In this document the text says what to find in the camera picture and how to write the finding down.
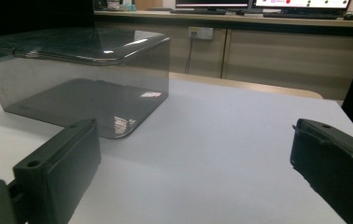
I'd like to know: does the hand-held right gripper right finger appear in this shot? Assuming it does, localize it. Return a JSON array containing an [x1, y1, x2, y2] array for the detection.
[[289, 118, 353, 224]]

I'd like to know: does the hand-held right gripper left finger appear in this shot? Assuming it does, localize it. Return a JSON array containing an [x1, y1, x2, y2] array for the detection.
[[12, 118, 102, 224]]

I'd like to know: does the transparent grey plastic box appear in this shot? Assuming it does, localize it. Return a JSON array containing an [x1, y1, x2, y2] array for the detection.
[[0, 40, 170, 140]]

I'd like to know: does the transparent grey box lid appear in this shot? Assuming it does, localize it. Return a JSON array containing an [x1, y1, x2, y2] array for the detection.
[[0, 27, 171, 66]]

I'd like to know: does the black keyboard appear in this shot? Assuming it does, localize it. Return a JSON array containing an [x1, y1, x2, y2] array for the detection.
[[261, 11, 339, 21], [169, 8, 229, 16]]

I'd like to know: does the wooden counter top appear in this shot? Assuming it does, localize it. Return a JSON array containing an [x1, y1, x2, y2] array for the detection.
[[93, 9, 353, 29]]

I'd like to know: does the computer monitor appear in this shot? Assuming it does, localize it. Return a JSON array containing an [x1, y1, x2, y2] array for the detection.
[[175, 0, 250, 10], [252, 0, 352, 10]]

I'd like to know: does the black power cable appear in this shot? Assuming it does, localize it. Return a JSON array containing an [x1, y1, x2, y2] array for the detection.
[[185, 36, 196, 75]]

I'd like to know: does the white wall socket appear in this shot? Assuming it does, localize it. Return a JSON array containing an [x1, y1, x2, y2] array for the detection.
[[188, 26, 215, 41]]

